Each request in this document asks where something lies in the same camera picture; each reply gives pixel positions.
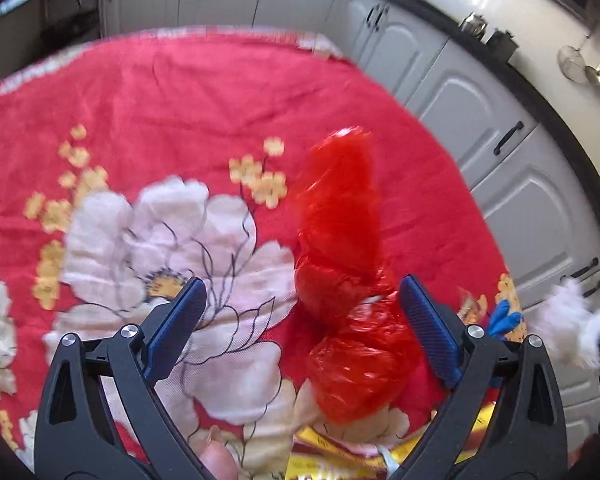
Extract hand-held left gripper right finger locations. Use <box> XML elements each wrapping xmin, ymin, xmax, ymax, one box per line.
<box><xmin>387</xmin><ymin>274</ymin><xmax>568</xmax><ymax>480</ymax></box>

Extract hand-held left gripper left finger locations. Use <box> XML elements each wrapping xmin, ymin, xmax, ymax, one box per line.
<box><xmin>32</xmin><ymin>276</ymin><xmax>216</xmax><ymax>480</ymax></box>

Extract white tissue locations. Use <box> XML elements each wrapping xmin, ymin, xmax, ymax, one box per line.
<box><xmin>532</xmin><ymin>280</ymin><xmax>600</xmax><ymax>368</ymax></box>

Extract red plastic bag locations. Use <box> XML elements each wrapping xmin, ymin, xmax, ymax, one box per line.
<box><xmin>292</xmin><ymin>127</ymin><xmax>438</xmax><ymax>423</ymax></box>

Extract person's left hand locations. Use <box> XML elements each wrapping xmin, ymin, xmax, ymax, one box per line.
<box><xmin>187</xmin><ymin>427</ymin><xmax>241</xmax><ymax>480</ymax></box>

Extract blue disposable glove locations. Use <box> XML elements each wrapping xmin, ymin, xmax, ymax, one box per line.
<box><xmin>487</xmin><ymin>300</ymin><xmax>523</xmax><ymax>338</ymax></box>

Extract yellow snack packet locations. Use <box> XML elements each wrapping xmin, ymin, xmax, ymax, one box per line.
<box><xmin>290</xmin><ymin>422</ymin><xmax>496</xmax><ymax>480</ymax></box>

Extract white kitchen cabinets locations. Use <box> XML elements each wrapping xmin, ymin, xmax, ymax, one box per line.
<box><xmin>100</xmin><ymin>0</ymin><xmax>600</xmax><ymax>441</ymax></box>

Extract red floral blanket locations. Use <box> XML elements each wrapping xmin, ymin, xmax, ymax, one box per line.
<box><xmin>0</xmin><ymin>27</ymin><xmax>528</xmax><ymax>480</ymax></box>

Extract black kettle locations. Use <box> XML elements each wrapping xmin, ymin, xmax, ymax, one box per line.
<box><xmin>485</xmin><ymin>29</ymin><xmax>520</xmax><ymax>61</ymax></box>

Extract steel ladle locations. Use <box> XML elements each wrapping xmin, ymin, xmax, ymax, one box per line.
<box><xmin>584</xmin><ymin>50</ymin><xmax>600</xmax><ymax>88</ymax></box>

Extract steel kettle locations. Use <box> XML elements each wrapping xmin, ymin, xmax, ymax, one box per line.
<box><xmin>460</xmin><ymin>12</ymin><xmax>488</xmax><ymax>40</ymax></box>

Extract wire strainer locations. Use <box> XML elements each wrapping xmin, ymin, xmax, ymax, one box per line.
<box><xmin>557</xmin><ymin>45</ymin><xmax>588</xmax><ymax>83</ymax></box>

